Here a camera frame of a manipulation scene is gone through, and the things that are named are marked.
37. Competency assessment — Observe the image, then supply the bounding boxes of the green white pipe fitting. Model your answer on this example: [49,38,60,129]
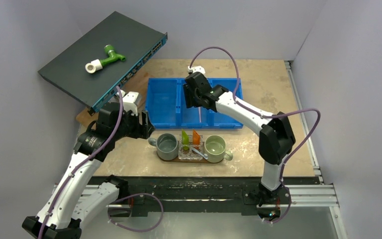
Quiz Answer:
[85,45,126,74]

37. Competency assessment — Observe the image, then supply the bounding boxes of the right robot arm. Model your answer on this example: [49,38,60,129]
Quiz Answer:
[183,71,296,205]

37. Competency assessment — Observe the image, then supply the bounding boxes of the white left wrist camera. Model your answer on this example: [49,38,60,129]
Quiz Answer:
[118,90,142,116]

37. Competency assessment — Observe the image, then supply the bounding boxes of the dark network switch box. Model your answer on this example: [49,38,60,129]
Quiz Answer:
[38,11,168,115]

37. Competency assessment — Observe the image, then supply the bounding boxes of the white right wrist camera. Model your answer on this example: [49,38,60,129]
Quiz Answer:
[188,66,205,75]

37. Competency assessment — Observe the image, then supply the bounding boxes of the blue divided plastic bin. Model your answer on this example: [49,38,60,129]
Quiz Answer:
[145,78,243,129]

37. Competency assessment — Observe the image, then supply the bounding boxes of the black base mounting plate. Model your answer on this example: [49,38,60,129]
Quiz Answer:
[89,176,320,218]

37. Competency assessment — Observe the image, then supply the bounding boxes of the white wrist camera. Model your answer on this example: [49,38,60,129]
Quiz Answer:
[118,90,142,116]
[188,66,205,75]

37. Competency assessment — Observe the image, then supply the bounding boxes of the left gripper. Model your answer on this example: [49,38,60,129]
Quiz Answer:
[112,107,154,141]

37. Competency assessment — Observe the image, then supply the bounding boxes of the grey mug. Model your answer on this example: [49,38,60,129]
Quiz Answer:
[148,133,179,161]

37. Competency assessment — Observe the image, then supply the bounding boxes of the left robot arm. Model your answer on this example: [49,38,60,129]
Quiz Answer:
[22,103,155,239]

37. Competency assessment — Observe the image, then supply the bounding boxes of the brown oval wooden tray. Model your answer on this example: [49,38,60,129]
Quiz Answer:
[159,156,215,164]

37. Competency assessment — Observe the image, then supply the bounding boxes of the white toothbrush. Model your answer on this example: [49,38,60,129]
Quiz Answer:
[191,147,208,159]

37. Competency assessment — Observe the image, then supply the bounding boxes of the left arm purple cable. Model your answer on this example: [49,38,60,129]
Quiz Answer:
[36,87,164,239]

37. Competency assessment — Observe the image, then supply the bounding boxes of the green toothpaste tube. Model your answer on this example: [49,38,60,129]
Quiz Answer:
[181,129,189,150]

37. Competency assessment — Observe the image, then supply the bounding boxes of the light green mug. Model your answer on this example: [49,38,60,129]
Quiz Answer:
[204,135,233,163]

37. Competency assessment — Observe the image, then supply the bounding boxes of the clear plastic blister pack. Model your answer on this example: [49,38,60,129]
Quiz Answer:
[178,135,204,159]

